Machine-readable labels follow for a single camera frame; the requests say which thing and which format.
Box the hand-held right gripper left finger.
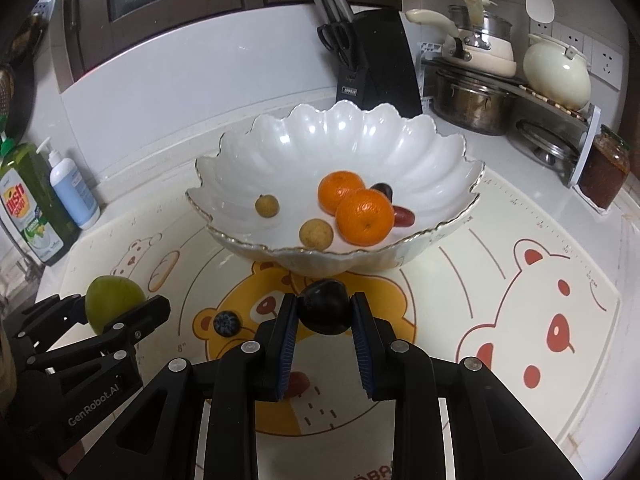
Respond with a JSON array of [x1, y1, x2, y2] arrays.
[[75, 292, 301, 480]]

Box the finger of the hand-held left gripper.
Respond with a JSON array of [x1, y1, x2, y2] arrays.
[[25, 296, 172, 376], [10, 294, 87, 356]]

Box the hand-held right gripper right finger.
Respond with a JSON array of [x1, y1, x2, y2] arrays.
[[349, 291, 583, 480]]

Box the green round fruit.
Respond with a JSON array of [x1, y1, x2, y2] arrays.
[[84, 275, 148, 335]]

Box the orange mandarin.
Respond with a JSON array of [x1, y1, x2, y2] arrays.
[[317, 170, 368, 216], [335, 187, 395, 247]]

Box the white scalloped bowl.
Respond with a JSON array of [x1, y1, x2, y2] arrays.
[[185, 100, 487, 278]]

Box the blueberry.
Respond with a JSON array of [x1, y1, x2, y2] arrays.
[[213, 311, 243, 338]]

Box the green dish soap bottle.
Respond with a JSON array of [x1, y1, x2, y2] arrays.
[[0, 132, 81, 267]]

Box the white pump bottle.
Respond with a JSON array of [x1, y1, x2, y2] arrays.
[[36, 136, 101, 231]]

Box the bear print baking mat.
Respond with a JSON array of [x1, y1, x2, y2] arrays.
[[47, 167, 621, 480]]

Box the metal strainer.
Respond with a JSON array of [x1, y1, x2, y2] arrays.
[[0, 10, 38, 141]]

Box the steel stock pot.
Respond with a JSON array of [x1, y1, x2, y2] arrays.
[[432, 67, 516, 137]]

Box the steel pot lid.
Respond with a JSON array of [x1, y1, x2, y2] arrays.
[[515, 119, 581, 166]]

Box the black kitchen scissors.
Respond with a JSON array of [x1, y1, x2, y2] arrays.
[[317, 20, 357, 68]]

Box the black knife block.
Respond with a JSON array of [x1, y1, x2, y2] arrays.
[[336, 9, 425, 117]]

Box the dark wooden cabinet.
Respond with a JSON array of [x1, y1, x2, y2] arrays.
[[50, 0, 403, 93]]

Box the steel pot rack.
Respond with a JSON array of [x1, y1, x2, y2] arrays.
[[420, 40, 603, 188]]

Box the chili sauce jar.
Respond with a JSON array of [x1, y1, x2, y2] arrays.
[[579, 125, 631, 211]]

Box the wooden bead trivet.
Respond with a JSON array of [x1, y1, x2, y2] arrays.
[[517, 85, 586, 118]]

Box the cream saucepan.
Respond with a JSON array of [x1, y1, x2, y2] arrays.
[[405, 7, 517, 78]]

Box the cream round lidded pot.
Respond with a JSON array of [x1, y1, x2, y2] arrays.
[[522, 33, 592, 112]]

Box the steel steamer pot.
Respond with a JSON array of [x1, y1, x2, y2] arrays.
[[447, 4, 515, 43]]

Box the cream ladle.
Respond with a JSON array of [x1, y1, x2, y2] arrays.
[[460, 0, 498, 25]]

